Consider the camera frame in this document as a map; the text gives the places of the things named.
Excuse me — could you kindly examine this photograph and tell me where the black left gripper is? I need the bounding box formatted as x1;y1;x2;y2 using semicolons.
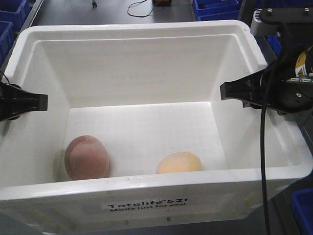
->
0;82;48;121

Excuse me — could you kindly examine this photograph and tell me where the black cable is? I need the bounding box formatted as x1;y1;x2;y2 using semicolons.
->
259;44;298;235

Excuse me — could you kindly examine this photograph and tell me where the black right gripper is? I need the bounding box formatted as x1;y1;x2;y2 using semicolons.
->
220;44;313;114

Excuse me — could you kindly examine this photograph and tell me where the yellow plush fruit toy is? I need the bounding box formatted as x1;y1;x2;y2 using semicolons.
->
156;152;202;174

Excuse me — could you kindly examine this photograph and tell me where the pink plush fruit toy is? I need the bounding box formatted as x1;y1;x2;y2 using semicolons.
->
64;135;110;180

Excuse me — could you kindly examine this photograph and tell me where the blue bin left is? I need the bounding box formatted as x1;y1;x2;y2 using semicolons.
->
0;0;30;66

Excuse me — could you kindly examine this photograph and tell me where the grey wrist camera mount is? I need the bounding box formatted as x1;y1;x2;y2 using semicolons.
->
250;7;313;36

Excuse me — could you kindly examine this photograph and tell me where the blue storage bin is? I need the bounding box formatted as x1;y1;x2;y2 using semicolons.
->
192;0;242;21

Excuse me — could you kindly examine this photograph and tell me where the white plastic tote box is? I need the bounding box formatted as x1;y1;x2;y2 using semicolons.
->
0;19;313;233

